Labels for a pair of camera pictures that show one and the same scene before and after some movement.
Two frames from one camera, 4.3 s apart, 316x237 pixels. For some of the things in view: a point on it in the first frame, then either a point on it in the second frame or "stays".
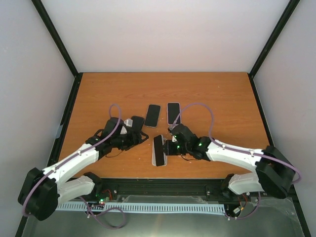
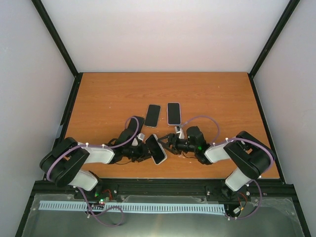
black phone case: (137, 123) stays
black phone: (152, 116) stays
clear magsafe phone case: (152, 115) stays
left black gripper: (133, 141) to (143, 153)
